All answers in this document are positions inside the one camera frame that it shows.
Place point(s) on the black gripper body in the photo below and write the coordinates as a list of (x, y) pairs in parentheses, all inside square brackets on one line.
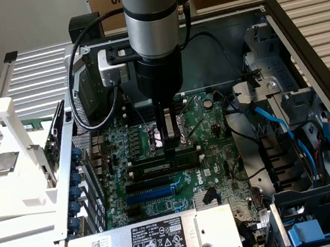
[(159, 73)]

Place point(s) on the green RAM stick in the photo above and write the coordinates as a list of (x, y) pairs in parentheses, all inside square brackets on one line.
[(152, 169), (34, 125)]

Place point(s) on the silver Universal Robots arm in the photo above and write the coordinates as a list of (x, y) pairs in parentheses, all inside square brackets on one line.
[(150, 18)]

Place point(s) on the black RAM slot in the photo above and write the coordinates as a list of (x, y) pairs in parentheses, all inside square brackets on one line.
[(159, 175)]

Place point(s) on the CPU socket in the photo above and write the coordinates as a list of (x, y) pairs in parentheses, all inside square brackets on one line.
[(154, 136)]

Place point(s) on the thin metal locking lever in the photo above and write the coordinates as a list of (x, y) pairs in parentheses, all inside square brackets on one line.
[(186, 105), (196, 126)]

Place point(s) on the black expansion slot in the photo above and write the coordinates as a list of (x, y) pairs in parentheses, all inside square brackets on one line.
[(148, 185)]

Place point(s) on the open PC case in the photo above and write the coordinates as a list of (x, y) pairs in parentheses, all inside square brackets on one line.
[(206, 65)]

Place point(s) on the green Dell motherboard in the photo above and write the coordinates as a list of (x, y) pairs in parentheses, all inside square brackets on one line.
[(216, 159)]

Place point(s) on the blue expansion slot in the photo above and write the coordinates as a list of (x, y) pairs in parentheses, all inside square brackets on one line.
[(149, 195)]

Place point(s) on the silver socket cover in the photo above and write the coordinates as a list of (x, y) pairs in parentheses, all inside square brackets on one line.
[(200, 103)]

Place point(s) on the silver chipset heatsink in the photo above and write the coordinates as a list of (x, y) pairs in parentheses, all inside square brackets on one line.
[(198, 198)]

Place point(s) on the round coin battery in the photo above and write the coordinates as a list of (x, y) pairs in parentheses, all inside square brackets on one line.
[(208, 103)]

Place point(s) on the cardboard box with logo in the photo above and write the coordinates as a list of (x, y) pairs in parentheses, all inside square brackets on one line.
[(109, 1)]

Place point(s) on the black block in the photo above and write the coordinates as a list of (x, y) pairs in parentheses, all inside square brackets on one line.
[(82, 27)]

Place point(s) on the metal disk bay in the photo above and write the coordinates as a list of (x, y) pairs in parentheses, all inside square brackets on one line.
[(271, 84)]

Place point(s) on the small black end cap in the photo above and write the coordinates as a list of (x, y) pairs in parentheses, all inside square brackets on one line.
[(10, 56)]

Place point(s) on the white parts rack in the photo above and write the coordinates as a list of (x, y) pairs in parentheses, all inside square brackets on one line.
[(21, 193)]

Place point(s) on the silver CPU chip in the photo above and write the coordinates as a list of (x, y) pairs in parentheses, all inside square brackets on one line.
[(6, 162)]

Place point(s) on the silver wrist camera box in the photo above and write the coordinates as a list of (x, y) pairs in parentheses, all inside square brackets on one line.
[(111, 70)]

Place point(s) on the black plastic bracket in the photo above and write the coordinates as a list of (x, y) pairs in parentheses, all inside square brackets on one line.
[(276, 158)]

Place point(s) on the graphics card with bracket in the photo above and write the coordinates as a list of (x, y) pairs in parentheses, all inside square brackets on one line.
[(52, 151)]

